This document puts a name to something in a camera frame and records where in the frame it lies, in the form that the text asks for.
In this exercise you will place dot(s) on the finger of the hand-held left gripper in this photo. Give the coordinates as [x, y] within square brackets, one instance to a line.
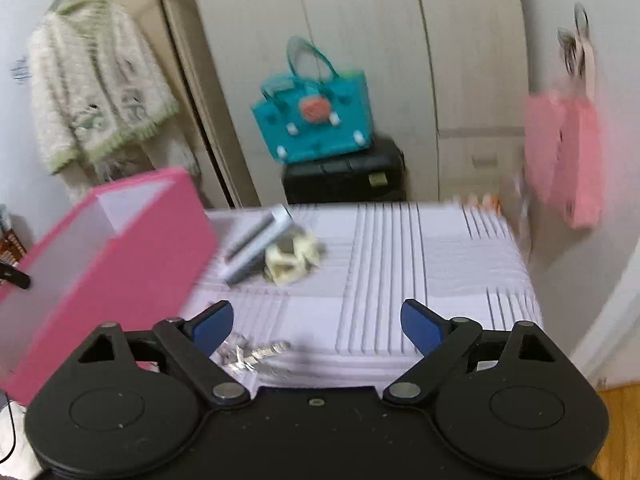
[15, 275]

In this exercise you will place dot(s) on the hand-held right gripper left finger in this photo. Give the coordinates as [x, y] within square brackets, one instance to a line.
[215, 327]

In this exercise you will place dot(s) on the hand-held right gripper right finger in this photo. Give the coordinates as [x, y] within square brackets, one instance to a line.
[422, 327]

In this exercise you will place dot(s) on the white device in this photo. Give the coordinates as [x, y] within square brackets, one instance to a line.
[252, 245]

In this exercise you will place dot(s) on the pink cardboard box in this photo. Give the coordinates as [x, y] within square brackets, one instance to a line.
[115, 280]

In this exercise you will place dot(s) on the cream hair claw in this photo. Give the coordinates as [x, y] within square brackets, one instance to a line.
[294, 257]

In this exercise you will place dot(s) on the striped white bed sheet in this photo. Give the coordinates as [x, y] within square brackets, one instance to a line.
[390, 270]

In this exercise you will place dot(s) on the black hard suitcase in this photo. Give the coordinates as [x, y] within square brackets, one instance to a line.
[345, 180]

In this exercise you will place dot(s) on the white green knit sweater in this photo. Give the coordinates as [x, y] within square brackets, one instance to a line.
[95, 95]

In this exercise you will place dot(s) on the pink plastic bag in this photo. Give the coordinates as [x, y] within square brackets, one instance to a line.
[570, 160]

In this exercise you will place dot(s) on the teal handbag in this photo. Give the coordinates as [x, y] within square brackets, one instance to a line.
[320, 125]

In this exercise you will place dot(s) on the beige wardrobe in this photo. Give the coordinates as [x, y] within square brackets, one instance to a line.
[400, 50]

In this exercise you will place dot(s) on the metal wall hook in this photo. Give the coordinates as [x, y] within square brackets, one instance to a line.
[580, 45]

